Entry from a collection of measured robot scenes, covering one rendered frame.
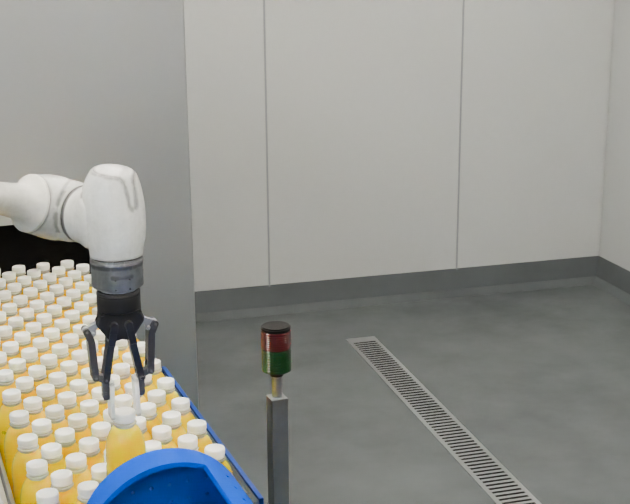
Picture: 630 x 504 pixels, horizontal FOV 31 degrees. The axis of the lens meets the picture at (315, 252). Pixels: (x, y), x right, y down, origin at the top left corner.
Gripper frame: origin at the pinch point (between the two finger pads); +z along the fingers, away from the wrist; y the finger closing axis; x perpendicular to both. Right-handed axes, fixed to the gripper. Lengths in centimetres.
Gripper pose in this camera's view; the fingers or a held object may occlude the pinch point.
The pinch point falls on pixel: (123, 397)
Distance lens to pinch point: 203.7
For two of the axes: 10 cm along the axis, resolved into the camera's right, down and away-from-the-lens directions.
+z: 0.0, 9.6, 2.6
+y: 9.3, -1.0, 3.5
